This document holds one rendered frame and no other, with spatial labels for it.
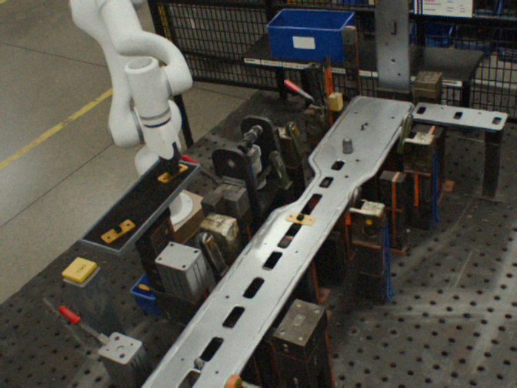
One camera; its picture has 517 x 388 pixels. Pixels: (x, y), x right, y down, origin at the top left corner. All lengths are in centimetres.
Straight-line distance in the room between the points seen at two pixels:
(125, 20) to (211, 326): 80
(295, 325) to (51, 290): 105
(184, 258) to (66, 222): 223
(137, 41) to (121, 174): 236
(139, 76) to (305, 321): 70
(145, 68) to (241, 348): 70
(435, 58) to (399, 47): 24
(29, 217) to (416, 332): 262
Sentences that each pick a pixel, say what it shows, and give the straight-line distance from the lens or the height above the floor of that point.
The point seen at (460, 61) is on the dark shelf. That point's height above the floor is 103.
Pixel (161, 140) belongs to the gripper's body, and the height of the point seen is 130.
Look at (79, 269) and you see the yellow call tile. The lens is 161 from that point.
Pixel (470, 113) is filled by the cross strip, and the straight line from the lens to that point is 220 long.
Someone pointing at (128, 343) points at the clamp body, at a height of 106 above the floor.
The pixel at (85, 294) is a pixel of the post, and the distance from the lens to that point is 161.
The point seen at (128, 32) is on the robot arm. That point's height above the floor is 154.
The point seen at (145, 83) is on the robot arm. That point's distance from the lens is 162.
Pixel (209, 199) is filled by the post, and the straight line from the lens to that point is 178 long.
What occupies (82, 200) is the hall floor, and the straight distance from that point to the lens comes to 391.
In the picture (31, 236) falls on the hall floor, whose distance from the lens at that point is 380.
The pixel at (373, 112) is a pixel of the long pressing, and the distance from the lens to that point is 222.
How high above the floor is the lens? 217
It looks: 37 degrees down
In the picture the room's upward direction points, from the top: 12 degrees counter-clockwise
